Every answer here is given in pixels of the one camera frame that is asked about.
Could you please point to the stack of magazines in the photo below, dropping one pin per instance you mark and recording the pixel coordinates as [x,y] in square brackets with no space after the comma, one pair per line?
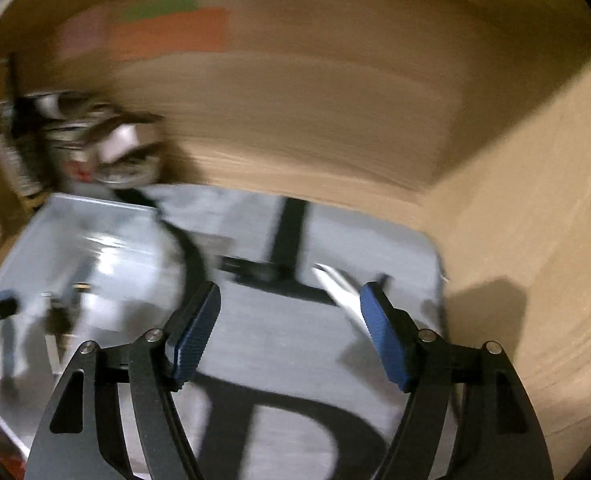
[75,120]

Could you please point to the pink sticky note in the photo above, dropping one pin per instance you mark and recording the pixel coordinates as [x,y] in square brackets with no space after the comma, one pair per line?
[83,35]

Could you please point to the clear plastic container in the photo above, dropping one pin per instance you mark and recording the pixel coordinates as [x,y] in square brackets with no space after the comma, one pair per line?
[115,260]

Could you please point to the bowl of pebbles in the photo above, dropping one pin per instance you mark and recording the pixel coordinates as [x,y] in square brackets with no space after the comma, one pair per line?
[125,175]

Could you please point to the white handheld tool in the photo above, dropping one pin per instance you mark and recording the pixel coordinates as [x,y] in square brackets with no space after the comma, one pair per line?
[340,292]

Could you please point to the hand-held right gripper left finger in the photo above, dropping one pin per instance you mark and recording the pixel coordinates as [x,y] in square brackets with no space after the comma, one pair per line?
[195,330]

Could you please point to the dark wine bottle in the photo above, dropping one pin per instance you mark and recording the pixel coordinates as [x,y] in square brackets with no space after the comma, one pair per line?
[25,160]

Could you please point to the grey mat with black pattern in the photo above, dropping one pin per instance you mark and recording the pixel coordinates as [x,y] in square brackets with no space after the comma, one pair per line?
[285,350]

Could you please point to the small black cylinder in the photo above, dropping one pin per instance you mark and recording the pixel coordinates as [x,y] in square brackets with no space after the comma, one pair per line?
[250,267]

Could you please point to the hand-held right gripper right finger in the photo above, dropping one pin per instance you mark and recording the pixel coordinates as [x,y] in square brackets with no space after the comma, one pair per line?
[383,335]

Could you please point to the small pink white box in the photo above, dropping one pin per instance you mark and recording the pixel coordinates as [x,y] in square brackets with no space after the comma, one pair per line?
[118,142]

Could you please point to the green sticky note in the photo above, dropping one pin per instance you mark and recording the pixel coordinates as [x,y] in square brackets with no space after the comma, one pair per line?
[158,9]

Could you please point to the orange sticky note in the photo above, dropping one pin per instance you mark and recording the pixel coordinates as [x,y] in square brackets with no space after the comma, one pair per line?
[170,35]

